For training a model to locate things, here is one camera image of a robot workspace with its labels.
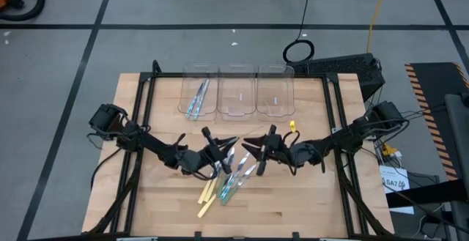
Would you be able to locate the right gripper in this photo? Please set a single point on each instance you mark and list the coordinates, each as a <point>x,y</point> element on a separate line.
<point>280,151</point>

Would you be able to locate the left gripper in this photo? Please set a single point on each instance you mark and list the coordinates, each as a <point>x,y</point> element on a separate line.
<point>199,160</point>

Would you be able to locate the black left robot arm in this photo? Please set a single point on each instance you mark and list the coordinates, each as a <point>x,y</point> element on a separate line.
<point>157,147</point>

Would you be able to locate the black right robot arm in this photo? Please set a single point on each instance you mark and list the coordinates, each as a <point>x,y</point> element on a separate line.
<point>340,138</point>

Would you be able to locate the clear plastic bin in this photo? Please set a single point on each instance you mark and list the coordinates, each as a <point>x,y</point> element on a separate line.
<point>236,87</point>
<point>275,87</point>
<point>188,91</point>

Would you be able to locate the black computer case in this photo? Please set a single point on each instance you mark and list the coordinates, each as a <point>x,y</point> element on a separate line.
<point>340,69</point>

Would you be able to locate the white paper label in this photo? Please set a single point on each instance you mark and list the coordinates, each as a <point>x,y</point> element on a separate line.
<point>394,175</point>

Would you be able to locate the black metal beam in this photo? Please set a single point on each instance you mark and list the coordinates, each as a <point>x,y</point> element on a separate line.
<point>432,195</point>

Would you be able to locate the black hazard striped platform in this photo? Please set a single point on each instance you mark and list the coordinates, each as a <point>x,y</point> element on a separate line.
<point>436,83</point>

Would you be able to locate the grey metal post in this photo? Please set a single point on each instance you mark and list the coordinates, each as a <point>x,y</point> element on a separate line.
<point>459,142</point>

